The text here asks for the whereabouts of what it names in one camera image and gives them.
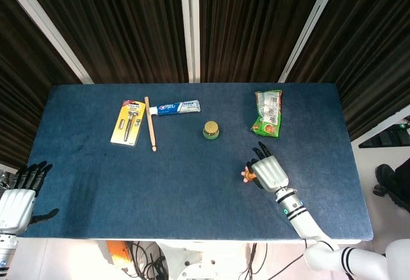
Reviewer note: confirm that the white vertical frame post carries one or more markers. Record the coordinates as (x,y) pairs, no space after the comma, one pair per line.
(190,27)

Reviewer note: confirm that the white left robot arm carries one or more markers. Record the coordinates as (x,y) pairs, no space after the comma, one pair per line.
(6,251)

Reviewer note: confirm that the black shoe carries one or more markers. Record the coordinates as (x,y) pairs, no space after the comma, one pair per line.
(386,180)

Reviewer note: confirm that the blue white toothpaste tube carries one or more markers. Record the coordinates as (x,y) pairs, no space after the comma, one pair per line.
(176,107)

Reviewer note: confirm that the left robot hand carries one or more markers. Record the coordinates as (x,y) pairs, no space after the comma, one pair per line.
(17,201)

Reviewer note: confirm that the white slanted frame post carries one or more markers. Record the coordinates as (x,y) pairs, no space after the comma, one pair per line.
(309,27)
(41,27)

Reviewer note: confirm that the blue felt table cover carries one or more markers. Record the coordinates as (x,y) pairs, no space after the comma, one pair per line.
(176,171)

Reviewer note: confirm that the wooden drumstick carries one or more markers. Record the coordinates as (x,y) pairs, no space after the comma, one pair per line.
(150,123)

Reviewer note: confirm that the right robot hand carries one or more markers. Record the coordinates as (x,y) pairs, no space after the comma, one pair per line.
(267,172)

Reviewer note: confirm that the green snack bag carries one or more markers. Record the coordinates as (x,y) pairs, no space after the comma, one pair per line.
(267,113)

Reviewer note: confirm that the small orange turtle toy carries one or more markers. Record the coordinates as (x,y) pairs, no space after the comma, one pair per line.
(247,175)

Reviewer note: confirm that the razor in yellow blister pack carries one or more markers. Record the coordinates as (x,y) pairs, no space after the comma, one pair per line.
(127,123)

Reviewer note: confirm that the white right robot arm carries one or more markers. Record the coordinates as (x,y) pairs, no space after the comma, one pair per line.
(317,235)

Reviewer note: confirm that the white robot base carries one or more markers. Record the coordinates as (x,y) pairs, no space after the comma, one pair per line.
(198,259)

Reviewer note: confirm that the green jar with gold lid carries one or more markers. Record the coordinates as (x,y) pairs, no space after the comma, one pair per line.
(211,130)

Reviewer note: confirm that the orange device under table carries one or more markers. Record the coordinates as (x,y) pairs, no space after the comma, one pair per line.
(117,251)

